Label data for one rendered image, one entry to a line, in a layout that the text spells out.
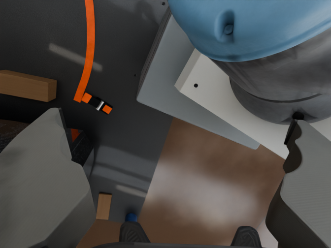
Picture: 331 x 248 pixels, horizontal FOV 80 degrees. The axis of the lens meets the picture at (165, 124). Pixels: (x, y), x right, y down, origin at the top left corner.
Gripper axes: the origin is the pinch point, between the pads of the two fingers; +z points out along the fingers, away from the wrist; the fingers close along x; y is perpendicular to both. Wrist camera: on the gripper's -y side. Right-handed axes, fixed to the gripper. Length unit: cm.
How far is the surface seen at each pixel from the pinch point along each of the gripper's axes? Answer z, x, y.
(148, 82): 37.7, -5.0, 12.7
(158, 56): 39.4, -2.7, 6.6
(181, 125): 113, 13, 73
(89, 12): 121, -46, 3
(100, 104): 107, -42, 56
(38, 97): 96, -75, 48
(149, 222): 90, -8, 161
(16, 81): 97, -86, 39
